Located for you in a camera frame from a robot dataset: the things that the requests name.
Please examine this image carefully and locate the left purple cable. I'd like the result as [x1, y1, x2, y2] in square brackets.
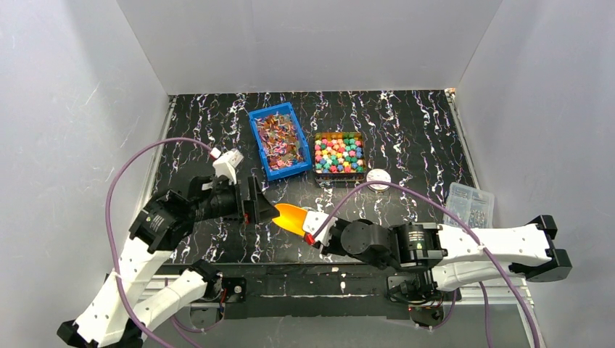
[104, 138, 217, 348]

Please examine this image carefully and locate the white round jar lid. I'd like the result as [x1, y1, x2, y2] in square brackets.
[366, 168, 392, 192]

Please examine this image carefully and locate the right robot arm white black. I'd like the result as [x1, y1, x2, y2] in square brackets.
[304, 215, 572, 292]

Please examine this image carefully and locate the clear plastic compartment box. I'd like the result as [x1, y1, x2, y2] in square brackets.
[445, 183, 495, 228]

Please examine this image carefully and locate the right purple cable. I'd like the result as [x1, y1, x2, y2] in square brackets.
[312, 181, 543, 348]

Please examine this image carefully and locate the blue plastic candy bin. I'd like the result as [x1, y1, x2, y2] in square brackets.
[248, 102, 313, 181]

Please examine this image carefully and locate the square tin of star candies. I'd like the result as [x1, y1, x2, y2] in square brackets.
[313, 132, 368, 183]

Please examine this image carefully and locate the purple cable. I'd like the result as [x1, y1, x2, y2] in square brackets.
[312, 181, 543, 348]
[104, 138, 217, 348]

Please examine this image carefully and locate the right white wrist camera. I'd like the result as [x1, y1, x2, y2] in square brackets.
[302, 211, 337, 247]

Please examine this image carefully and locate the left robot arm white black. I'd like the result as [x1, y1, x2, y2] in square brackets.
[57, 175, 279, 347]

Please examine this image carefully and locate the aluminium frame rail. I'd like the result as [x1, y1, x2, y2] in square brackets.
[96, 271, 546, 348]

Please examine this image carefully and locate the orange plastic scoop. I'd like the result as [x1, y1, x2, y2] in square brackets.
[272, 203, 308, 238]

